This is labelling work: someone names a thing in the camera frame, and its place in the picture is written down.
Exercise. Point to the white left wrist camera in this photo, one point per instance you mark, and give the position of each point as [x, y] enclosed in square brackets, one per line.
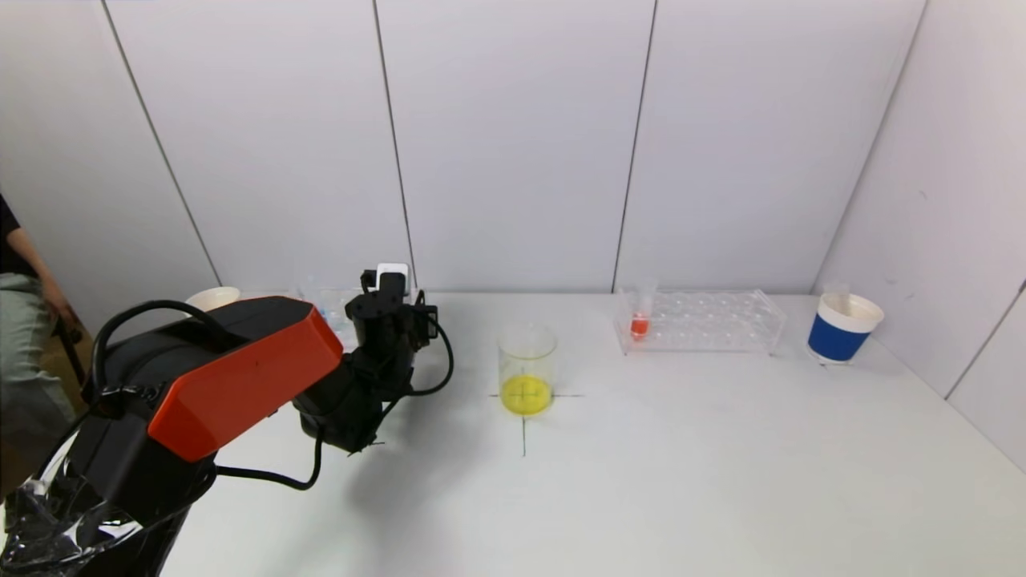
[393, 274]

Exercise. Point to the seated person in grey trousers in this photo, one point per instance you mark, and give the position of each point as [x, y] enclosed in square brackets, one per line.
[20, 353]

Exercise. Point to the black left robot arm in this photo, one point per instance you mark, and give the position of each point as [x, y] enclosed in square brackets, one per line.
[248, 377]

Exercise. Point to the test tube with red pigment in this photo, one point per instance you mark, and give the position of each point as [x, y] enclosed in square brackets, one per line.
[639, 326]

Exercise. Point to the test tube with yellow pigment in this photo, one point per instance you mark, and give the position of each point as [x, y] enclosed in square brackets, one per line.
[835, 293]

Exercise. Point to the clear plastic wrap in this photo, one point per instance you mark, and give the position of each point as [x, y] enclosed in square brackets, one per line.
[48, 529]

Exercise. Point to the blue and white paper cup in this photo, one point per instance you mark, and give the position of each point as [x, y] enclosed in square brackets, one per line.
[212, 298]
[835, 340]

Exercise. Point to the person's bare forearm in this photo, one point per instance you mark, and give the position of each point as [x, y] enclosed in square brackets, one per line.
[28, 252]

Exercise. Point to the clear acrylic test tube rack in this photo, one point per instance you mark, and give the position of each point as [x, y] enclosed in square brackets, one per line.
[321, 298]
[705, 324]

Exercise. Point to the clear glass beaker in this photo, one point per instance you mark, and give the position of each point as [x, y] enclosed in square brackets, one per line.
[525, 393]

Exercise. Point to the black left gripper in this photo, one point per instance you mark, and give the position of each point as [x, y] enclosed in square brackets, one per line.
[415, 327]

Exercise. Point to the person's hand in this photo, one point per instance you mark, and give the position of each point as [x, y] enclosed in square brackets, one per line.
[60, 304]

